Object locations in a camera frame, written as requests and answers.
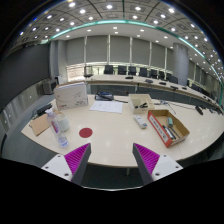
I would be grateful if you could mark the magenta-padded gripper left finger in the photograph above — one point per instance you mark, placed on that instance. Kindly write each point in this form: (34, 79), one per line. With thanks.
(76, 160)

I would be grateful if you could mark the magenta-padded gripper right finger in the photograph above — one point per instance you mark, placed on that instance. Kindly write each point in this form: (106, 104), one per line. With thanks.
(146, 159)

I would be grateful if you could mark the clear plastic water bottle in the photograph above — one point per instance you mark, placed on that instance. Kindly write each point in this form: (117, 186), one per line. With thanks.
(56, 130)

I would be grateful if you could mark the flat round red coaster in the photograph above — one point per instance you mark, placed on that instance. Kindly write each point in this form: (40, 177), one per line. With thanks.
(85, 132)

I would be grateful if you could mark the black and silver marker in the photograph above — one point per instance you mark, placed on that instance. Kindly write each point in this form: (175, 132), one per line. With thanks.
(168, 132)

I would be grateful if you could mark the white remote control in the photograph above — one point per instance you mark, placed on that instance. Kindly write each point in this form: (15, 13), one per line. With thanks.
(140, 121)

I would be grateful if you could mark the white ceramic mug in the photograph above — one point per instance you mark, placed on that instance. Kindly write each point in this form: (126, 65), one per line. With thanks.
(65, 123)

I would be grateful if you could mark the small teal block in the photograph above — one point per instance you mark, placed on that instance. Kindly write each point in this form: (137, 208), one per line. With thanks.
(170, 121)

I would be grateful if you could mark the brown cardboard tray red side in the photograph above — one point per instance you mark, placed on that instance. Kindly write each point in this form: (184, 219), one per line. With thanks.
(160, 116)

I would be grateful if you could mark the brown paper envelope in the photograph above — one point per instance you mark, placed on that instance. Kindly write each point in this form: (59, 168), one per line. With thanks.
(39, 125)

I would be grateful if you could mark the black power adapter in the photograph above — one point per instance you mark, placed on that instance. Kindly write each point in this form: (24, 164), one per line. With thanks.
(43, 109)

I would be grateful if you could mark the small open white box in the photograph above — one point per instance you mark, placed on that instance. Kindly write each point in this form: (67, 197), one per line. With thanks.
(141, 99)

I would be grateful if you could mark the white paper sheet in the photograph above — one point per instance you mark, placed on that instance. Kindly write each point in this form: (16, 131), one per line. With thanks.
(106, 107)

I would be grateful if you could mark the large white cardboard box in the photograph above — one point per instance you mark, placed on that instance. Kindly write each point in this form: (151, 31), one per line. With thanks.
(70, 96)

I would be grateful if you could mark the black desk device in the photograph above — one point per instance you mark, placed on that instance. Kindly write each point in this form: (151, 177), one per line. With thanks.
(104, 96)

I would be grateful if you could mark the black tabletop microphone base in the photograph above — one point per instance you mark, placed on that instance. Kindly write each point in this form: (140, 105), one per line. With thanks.
(199, 110)

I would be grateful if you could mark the grey monitor cabinet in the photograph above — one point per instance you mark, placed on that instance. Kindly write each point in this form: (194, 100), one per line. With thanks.
(49, 86)

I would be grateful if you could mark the long curved conference desk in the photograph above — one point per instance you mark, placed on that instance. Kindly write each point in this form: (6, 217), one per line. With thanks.
(133, 81)

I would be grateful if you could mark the row of black office chairs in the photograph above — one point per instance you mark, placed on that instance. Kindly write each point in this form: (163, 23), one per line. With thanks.
(132, 70)

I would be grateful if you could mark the group of ceiling lights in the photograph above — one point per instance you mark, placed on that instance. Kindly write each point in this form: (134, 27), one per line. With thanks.
(109, 6)

